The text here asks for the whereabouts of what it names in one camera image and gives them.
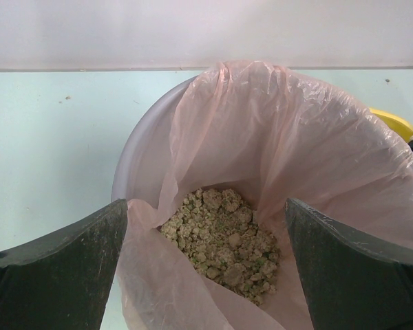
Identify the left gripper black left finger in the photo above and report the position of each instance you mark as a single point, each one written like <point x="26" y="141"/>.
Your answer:
<point x="62" y="280"/>

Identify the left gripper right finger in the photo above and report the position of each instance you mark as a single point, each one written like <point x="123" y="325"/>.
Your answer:
<point x="350" y="279"/>

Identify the grey trash bin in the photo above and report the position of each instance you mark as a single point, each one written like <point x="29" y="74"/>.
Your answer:
<point x="146" y="155"/>

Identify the yellow litter box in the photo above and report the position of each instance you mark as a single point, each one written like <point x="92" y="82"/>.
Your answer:
<point x="400" y="126"/>

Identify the clumped litter waste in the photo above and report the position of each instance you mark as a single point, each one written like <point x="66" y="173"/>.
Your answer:
<point x="218" y="232"/>

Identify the pink plastic bin liner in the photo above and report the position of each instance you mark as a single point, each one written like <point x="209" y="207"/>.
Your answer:
<point x="270" y="134"/>

